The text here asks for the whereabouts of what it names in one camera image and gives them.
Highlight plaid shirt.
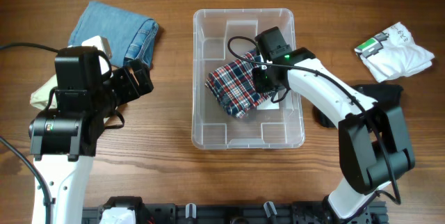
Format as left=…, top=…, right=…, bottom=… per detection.
left=204, top=59, right=273, bottom=119

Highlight blue denim jeans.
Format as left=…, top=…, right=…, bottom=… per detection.
left=68, top=1, right=159, bottom=67

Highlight clear plastic storage bin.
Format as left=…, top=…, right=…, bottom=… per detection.
left=192, top=8, right=305, bottom=150

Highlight cream cloth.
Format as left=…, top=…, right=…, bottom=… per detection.
left=30, top=75, right=58, bottom=110

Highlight black garment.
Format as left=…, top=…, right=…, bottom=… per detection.
left=312, top=83, right=404, bottom=129

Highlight white printed t-shirt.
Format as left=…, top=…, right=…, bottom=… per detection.
left=354, top=22, right=435, bottom=83

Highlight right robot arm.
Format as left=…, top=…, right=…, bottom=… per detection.
left=254, top=26, right=415, bottom=223

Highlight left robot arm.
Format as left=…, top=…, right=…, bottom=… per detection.
left=29, top=46, right=154, bottom=223

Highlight white label in bin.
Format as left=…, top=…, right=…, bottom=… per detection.
left=256, top=100, right=280, bottom=110

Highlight right black cable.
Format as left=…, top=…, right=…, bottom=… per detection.
left=227, top=35, right=403, bottom=206

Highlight black cable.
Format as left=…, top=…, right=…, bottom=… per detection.
left=227, top=35, right=403, bottom=206
left=0, top=42, right=60, bottom=224

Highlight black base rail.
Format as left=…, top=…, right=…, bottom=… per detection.
left=81, top=197, right=389, bottom=224

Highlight left black cable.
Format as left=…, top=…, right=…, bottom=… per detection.
left=0, top=42, right=60, bottom=224

